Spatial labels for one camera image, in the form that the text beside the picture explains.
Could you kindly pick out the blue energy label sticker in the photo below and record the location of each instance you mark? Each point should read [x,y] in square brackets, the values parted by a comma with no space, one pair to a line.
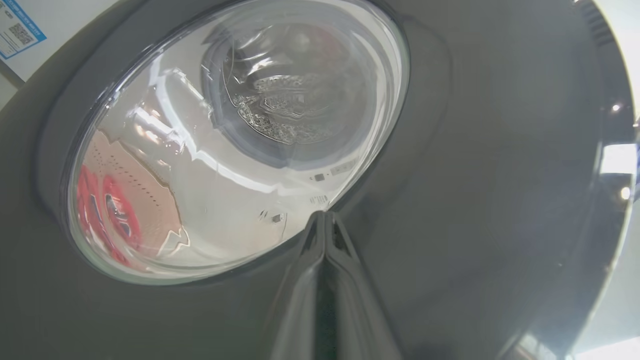
[20,32]

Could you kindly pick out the steel perforated drum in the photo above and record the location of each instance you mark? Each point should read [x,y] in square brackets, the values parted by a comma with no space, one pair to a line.
[290,100]

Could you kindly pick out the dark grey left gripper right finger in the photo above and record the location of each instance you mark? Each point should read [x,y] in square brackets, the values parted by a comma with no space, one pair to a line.
[355,310]

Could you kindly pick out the white front-load washing machine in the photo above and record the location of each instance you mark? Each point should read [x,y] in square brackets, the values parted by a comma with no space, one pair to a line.
[65,25]

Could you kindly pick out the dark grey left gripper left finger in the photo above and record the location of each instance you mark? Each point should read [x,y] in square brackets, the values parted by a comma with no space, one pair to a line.
[300,300]

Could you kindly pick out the dark grey round machine door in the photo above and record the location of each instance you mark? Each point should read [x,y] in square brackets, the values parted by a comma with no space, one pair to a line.
[475,150]

